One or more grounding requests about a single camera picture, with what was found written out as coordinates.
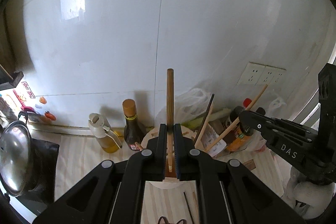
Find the middle wall socket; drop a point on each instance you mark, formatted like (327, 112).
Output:
(267, 75)

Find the wall socket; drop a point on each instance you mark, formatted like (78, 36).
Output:
(278, 75)
(251, 74)
(267, 75)

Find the striped cat table mat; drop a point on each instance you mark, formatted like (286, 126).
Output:
(79, 155)

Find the left wall socket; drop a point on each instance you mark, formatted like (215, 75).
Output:
(251, 74)

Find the white gloved hand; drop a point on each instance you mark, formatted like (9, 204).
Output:
(307, 199)

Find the black range hood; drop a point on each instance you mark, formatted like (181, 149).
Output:
(9, 81)

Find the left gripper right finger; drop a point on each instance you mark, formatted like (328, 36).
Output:
(194, 165)

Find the black chopstick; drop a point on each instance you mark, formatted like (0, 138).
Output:
(207, 109)
(188, 208)

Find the black cap sauce bottle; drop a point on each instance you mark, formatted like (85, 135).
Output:
(240, 134)

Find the black induction cooktop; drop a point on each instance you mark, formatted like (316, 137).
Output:
(41, 192)

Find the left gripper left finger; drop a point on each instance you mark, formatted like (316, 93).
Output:
(146, 165)

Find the right wall socket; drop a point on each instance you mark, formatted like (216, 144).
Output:
(278, 75)

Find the white paper packet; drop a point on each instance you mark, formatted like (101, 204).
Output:
(208, 138)

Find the plastic bag with red item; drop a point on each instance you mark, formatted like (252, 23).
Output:
(258, 143)

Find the steel wok with lid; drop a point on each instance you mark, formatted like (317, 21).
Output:
(16, 156)

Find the white plastic bag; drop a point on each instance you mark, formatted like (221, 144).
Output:
(187, 105)

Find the glass oil dispenser bottle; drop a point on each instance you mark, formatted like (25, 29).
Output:
(102, 131)

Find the dark soy sauce bottle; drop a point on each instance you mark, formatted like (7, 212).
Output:
(134, 130)

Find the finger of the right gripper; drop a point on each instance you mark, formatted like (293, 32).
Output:
(285, 138)

